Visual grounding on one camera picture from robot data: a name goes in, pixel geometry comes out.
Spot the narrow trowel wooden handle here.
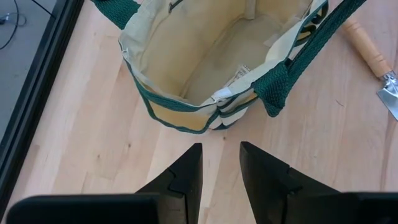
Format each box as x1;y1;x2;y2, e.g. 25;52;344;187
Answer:
341;17;398;121

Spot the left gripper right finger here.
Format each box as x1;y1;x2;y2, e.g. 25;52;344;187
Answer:
239;141;343;224

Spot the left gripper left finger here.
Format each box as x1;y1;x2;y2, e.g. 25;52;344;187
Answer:
136;142;203;224

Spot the beige green gardening bag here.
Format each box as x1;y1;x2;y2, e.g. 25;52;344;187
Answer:
90;0;368;135

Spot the black aluminium table frame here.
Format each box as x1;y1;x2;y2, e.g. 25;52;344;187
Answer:
0;0;85;215

